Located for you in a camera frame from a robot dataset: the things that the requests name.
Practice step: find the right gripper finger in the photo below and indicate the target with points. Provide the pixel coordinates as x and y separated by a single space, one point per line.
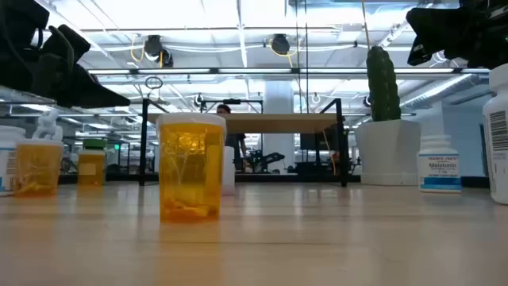
436 24
432 47

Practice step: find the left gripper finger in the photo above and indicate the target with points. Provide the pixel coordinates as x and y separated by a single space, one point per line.
83 89
87 105

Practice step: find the short wide amber pill bottle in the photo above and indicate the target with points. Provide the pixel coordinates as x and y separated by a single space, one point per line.
37 167

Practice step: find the white bottle blue label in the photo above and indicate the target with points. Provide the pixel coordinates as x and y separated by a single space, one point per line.
7 167

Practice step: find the white melatonin bottle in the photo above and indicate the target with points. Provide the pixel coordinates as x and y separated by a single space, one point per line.
438 167

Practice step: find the large white barcode bottle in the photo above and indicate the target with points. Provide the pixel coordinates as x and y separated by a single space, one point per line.
498 159

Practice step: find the tall amber pill bottle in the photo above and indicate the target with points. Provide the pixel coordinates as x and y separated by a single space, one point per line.
190 171

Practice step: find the small white bottle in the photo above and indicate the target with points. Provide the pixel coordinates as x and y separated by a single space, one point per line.
229 171

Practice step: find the slim black robot arm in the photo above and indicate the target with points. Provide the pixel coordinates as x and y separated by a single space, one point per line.
264 161

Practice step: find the white industrial robot arm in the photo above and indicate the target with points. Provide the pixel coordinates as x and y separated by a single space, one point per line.
47 125

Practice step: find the wooden shelf black metal legs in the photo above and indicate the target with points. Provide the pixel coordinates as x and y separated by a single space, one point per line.
278 123

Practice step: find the small amber bottle paper label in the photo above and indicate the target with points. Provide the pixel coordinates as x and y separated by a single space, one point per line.
91 168

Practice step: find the green cactus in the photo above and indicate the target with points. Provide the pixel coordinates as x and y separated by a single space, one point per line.
383 87

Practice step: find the white plant pot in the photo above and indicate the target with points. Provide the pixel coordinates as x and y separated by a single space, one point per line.
389 151

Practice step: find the black monitor screen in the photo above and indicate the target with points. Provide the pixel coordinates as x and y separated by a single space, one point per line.
313 142

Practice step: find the person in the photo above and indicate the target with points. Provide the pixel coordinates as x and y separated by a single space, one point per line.
236 145

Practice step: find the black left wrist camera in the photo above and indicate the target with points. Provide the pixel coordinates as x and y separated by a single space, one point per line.
69 43

